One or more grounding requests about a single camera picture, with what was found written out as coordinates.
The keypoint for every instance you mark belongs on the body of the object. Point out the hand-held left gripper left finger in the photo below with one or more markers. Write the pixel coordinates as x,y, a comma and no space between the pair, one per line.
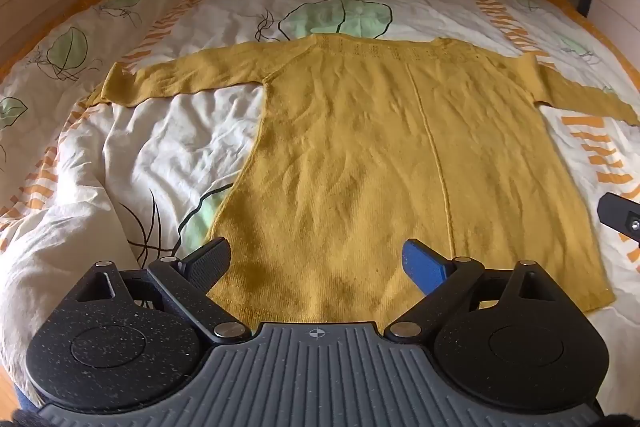
210,264

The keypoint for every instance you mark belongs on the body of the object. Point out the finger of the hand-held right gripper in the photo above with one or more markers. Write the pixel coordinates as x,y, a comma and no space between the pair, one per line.
620,214

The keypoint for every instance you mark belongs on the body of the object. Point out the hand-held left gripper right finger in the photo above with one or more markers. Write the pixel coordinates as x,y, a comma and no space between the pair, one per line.
425,264

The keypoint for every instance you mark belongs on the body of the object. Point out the mustard yellow knit sweater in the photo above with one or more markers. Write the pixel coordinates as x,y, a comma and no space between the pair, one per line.
350,157

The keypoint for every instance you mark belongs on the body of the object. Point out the white leaf-print duvet cover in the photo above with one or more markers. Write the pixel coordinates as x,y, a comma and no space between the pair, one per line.
175,147

